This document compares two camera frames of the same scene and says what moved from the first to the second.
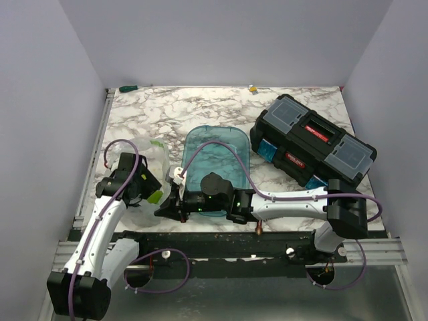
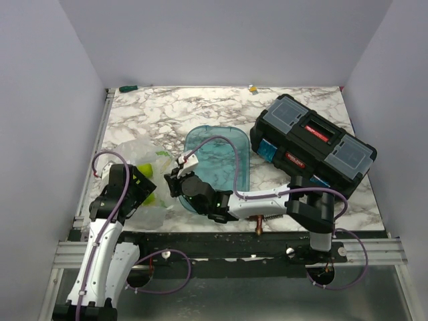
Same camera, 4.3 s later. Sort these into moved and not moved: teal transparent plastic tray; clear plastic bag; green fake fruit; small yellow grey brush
Moved: green fake fruit
Not moved: small yellow grey brush; teal transparent plastic tray; clear plastic bag
